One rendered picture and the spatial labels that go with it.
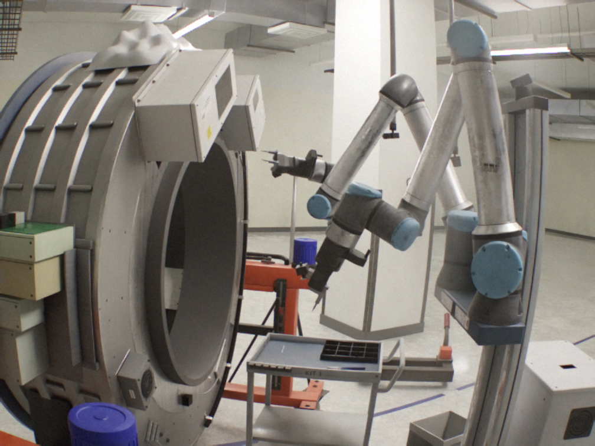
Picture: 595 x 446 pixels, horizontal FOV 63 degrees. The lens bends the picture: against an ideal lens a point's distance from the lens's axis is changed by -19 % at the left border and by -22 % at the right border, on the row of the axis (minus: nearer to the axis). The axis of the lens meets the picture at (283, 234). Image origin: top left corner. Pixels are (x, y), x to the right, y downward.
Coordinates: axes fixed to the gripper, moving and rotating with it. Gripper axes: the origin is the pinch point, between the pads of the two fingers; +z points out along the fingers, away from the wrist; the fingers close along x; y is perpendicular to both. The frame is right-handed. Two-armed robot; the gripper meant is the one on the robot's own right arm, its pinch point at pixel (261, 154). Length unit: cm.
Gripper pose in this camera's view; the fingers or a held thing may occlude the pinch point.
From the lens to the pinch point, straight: 225.2
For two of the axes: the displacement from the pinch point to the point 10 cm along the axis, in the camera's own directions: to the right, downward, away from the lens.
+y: -3.2, 5.7, 7.6
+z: -9.5, -1.6, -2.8
